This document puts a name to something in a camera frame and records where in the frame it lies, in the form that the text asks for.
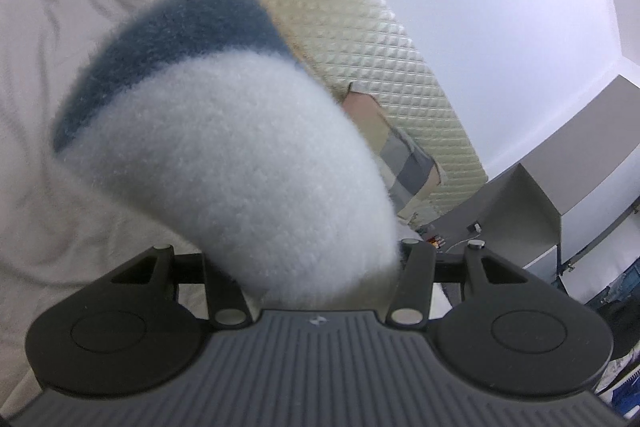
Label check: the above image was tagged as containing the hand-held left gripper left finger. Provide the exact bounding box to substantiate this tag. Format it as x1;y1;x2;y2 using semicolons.
110;244;250;329

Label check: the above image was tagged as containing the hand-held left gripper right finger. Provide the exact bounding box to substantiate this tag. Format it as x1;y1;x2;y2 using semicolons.
386;237;532;329

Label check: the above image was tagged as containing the white fleece striped sweater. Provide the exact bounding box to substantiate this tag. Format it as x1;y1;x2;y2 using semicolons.
51;0;402;309

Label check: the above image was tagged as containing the plaid pillow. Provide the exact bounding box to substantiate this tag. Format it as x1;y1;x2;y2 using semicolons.
341;81;447;222

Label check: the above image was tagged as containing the grey wardrobe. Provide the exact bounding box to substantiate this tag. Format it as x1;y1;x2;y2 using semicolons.
425;74;640;308

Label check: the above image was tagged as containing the cream quilted headboard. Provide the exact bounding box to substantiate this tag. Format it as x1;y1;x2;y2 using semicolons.
196;0;489;219

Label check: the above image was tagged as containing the grey bed blanket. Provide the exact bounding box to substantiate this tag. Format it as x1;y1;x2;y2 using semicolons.
0;0;263;403

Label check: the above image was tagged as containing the white cable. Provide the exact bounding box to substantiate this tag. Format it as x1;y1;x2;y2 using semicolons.
447;231;477;250

